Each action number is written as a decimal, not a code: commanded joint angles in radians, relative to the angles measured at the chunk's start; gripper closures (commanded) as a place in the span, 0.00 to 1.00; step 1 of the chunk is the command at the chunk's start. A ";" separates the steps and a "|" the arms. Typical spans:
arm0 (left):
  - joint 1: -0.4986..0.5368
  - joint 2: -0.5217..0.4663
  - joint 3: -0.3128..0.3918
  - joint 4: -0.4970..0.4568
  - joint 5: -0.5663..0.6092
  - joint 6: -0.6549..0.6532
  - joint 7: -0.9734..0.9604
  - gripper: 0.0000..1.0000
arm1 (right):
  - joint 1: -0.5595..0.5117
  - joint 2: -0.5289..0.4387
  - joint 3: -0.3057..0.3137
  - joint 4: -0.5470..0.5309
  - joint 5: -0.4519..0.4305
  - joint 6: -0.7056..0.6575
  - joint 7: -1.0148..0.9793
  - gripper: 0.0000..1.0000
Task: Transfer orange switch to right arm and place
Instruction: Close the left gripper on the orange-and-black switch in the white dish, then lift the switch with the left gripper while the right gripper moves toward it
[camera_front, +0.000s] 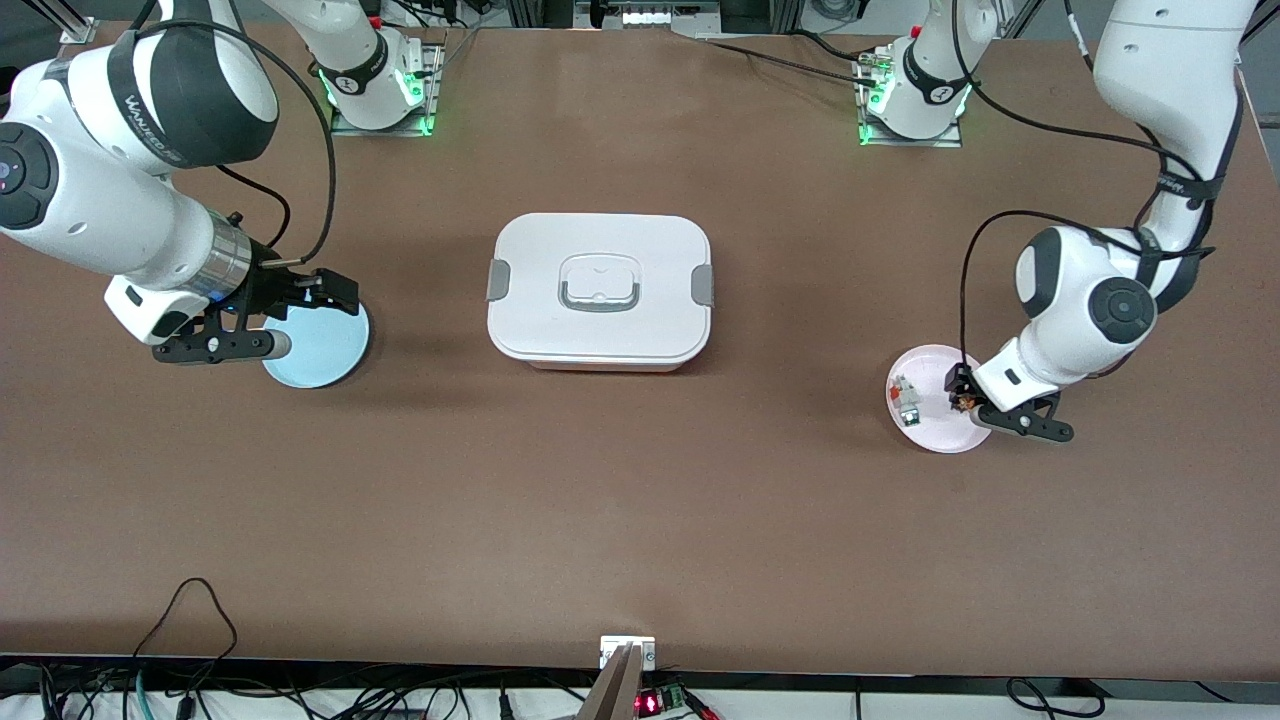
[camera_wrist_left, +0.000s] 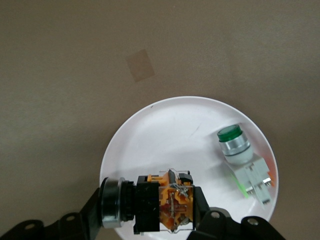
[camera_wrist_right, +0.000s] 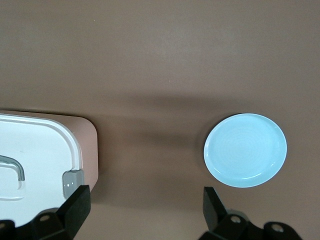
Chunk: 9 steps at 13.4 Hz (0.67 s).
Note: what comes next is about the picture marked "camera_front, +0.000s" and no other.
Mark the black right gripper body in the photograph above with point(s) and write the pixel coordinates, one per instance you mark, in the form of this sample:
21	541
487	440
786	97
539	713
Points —
272	287

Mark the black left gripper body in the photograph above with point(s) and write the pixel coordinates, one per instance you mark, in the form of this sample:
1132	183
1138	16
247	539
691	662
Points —
961	383

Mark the black orange small connector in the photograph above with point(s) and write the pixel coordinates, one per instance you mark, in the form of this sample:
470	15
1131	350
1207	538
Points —
965	404

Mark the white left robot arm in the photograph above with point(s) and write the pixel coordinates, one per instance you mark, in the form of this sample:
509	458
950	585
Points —
1080	300

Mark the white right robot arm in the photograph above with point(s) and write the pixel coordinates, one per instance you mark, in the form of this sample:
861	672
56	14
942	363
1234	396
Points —
90	210

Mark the pink round plate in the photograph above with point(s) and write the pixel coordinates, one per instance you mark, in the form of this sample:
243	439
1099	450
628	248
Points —
930	425

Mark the light blue round plate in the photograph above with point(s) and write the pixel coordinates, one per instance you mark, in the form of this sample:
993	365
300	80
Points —
320	352

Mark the white lidded lunch box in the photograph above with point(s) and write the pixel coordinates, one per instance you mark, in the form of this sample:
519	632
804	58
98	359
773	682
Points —
540	320

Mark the circuit board with red light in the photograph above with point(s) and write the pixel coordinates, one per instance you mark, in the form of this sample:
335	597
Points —
652	703

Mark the small grey green switch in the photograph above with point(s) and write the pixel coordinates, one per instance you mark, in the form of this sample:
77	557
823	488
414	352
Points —
910	413

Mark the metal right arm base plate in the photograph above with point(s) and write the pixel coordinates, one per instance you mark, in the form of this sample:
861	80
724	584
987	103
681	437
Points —
435	80

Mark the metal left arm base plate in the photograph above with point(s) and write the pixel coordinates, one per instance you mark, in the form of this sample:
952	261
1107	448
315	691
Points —
945	143

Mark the aluminium corner post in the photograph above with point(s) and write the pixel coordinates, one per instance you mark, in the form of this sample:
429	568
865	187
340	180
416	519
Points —
80	28

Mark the aluminium frame rail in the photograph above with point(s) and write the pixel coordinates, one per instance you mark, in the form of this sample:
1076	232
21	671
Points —
650	18

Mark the white metal bracket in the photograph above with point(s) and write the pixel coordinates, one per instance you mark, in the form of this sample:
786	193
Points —
610	650

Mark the grey camera mount bar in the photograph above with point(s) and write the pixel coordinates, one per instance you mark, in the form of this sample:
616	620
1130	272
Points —
615	690

